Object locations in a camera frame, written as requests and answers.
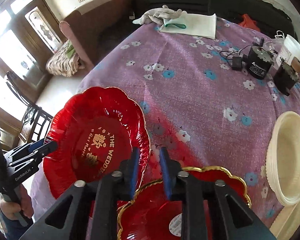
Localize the red wedding plate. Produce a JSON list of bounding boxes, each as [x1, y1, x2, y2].
[[43, 87, 150, 198]]

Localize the red gold-rimmed plate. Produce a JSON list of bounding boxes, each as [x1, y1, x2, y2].
[[117, 166, 251, 239]]

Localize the cream disposable bowl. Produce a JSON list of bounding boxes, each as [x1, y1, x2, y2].
[[266, 111, 300, 206]]

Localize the person left hand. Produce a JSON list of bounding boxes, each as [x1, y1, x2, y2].
[[0, 184, 35, 222]]

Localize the black metal chair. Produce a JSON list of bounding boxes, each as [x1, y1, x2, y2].
[[5, 71, 53, 142]]

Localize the patterned blanket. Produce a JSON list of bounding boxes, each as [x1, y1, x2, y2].
[[46, 40, 80, 77]]

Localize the purple floral tablecloth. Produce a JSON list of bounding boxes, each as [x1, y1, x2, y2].
[[41, 20, 300, 225]]

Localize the wooden door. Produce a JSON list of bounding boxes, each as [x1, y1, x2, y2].
[[0, 0, 65, 101]]

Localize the brown sofa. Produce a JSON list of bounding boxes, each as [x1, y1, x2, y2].
[[59, 0, 133, 68]]

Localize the small black adapter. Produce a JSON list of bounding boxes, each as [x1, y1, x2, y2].
[[231, 56, 243, 72]]

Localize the black motor with cork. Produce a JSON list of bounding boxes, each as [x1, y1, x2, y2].
[[273, 57, 300, 96]]

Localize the white cloth gloves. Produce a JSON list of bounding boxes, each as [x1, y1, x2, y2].
[[133, 5, 183, 26]]

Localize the white plastic jar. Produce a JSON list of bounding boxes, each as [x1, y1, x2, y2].
[[276, 34, 300, 67]]

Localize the white cloth bag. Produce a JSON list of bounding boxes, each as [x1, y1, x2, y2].
[[159, 11, 217, 40]]

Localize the orange plastic bag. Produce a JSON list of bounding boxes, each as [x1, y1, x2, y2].
[[238, 14, 261, 32]]

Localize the black sofa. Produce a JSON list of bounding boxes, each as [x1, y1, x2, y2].
[[132, 0, 298, 38]]

